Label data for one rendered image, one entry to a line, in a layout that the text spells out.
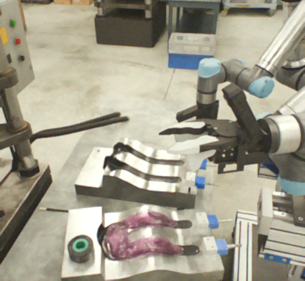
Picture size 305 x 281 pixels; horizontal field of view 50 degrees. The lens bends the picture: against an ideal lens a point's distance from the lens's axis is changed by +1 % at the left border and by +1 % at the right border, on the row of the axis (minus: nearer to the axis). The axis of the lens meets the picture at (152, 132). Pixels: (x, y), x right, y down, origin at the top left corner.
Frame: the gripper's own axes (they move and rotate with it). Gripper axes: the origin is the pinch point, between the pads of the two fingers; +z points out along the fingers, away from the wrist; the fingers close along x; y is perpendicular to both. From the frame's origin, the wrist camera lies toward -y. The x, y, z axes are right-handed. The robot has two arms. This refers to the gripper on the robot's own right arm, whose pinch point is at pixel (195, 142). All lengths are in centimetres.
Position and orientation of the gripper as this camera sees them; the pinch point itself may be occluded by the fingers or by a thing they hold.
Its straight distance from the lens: 135.3
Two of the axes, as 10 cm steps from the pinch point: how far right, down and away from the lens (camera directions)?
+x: 1.8, -5.6, 8.1
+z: 0.0, 8.2, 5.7
